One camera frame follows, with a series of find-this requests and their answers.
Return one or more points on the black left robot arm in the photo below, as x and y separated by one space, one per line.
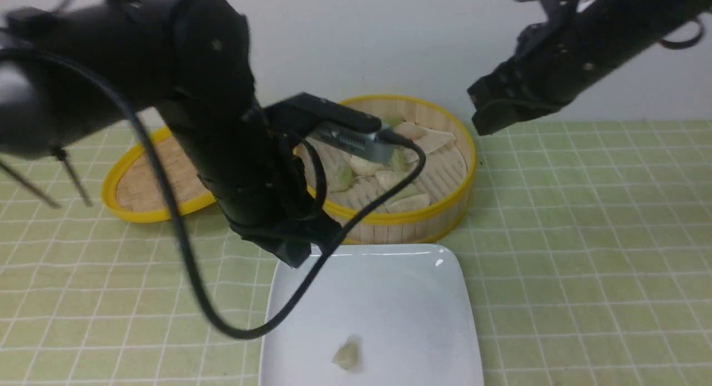
189 59

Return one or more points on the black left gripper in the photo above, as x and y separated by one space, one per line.
252 176

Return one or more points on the pale white dumpling middle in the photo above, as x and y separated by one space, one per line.
364 168

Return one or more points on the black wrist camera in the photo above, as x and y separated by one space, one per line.
308 116

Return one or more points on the yellow rimmed bamboo steamer basket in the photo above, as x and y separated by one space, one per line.
433 222

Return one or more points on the green checkered tablecloth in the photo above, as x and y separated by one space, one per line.
585 252

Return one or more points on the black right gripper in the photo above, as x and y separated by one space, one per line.
544 74

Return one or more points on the green dumpling left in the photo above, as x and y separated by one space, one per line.
340 177

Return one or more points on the yellow rimmed bamboo steamer lid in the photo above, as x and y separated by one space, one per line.
130 190

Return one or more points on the white dumpling centre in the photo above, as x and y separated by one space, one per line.
389 179

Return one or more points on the green dumpling rear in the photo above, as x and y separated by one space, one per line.
392 120

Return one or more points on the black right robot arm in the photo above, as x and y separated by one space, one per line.
618 30

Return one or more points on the pink dumpling rear right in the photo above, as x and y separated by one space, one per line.
411 131

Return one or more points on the pale green dumpling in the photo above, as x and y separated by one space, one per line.
348 355

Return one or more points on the green dumpling centre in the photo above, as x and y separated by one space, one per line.
398 161

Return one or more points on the white dumpling front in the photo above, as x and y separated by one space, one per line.
415 202

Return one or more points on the white square plate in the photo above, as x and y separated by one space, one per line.
407 303

